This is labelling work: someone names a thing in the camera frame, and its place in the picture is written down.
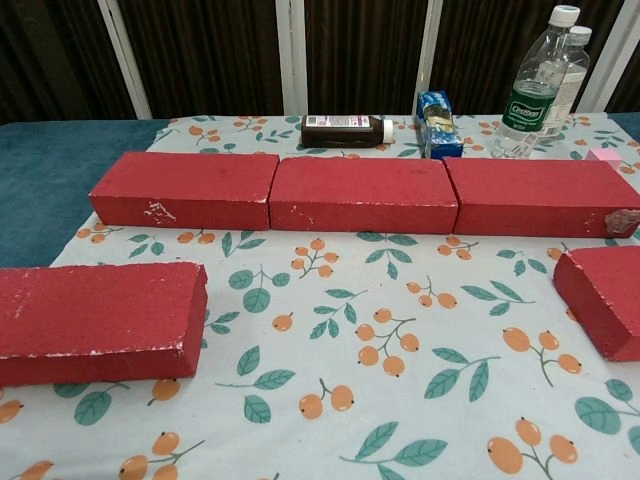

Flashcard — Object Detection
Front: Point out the red brick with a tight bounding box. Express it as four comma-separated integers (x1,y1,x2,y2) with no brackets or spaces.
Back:
553,245,640,362
268,157,460,234
443,157,640,239
88,152,280,230
0,260,209,387

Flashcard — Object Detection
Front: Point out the white metal frame post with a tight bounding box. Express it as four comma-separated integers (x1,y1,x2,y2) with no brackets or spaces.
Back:
574,0,640,114
417,0,442,116
97,0,153,120
274,0,309,117

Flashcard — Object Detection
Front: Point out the blue cookie package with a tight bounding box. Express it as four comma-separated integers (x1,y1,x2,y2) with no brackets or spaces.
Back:
415,90,465,160

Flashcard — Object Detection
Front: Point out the pink cube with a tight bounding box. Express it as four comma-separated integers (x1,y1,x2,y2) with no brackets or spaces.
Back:
585,148,624,169

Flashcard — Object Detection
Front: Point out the brown medicine bottle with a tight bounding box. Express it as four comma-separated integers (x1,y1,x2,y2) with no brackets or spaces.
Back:
300,114,394,149

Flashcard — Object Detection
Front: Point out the floral print tablecloth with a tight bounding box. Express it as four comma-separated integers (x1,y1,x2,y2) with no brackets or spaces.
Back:
0,113,640,480

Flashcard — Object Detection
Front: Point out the green label water bottle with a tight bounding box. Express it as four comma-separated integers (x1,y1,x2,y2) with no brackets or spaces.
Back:
492,4,581,159

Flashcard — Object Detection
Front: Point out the dark brown pleated curtain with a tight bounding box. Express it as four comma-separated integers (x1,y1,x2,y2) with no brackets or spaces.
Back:
0,0,640,124

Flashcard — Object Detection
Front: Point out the white label water bottle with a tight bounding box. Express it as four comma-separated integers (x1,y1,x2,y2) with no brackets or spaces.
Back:
542,25,592,139

